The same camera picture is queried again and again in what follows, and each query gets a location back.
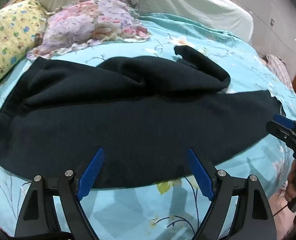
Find plaid cloth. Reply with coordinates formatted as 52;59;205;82
261;54;294;90

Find blue floral bedsheet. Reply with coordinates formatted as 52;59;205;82
0;12;296;240

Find yellow printed pillow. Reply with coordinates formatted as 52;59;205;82
0;0;47;93

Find white striped headboard cover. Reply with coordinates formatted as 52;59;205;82
29;0;254;43

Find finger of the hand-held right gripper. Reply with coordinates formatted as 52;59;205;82
273;113;296;129
266;120;296;144

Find pink floral pillow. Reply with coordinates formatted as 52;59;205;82
27;0;151;60

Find black pants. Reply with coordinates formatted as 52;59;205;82
0;45;286;189

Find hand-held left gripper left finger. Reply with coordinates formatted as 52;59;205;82
14;147;105;240

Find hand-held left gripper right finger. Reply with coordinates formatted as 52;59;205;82
186;147;278;240

